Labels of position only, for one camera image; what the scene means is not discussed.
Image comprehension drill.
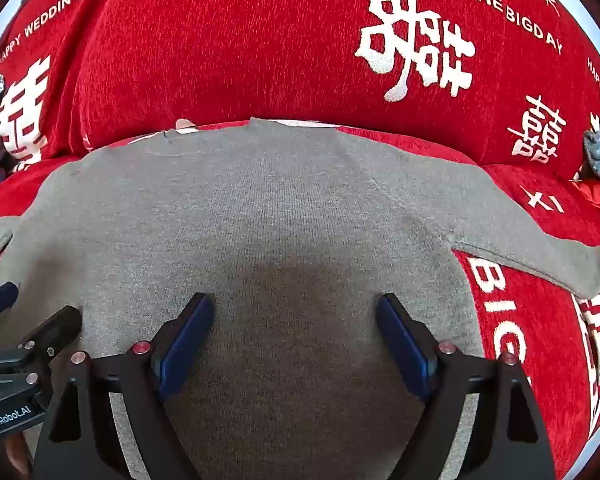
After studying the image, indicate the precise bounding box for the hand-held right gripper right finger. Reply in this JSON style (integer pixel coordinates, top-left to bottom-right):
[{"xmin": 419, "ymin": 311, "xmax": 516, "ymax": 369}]
[{"xmin": 376, "ymin": 293, "xmax": 557, "ymax": 480}]

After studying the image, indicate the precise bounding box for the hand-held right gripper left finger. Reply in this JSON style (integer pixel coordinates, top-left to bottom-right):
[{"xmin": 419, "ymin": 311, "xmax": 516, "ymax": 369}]
[{"xmin": 32, "ymin": 291, "xmax": 216, "ymax": 480}]

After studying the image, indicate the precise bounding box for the grey knit sweater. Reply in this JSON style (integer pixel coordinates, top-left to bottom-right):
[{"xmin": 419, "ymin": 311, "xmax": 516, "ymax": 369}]
[{"xmin": 0, "ymin": 117, "xmax": 600, "ymax": 480}]

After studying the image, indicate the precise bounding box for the red printed sofa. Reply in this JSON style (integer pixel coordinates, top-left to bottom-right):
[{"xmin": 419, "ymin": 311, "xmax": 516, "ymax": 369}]
[{"xmin": 0, "ymin": 0, "xmax": 600, "ymax": 480}]

